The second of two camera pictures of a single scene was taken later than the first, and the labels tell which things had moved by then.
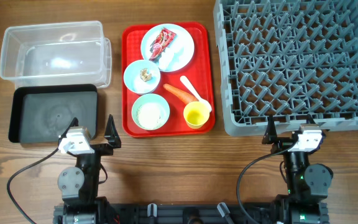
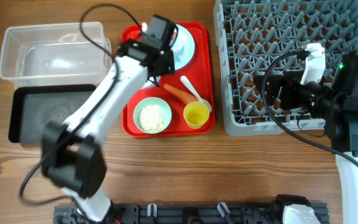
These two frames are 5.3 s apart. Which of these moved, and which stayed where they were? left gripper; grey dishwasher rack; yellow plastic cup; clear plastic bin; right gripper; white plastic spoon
Moved: right gripper; left gripper
Stayed: grey dishwasher rack; clear plastic bin; yellow plastic cup; white plastic spoon
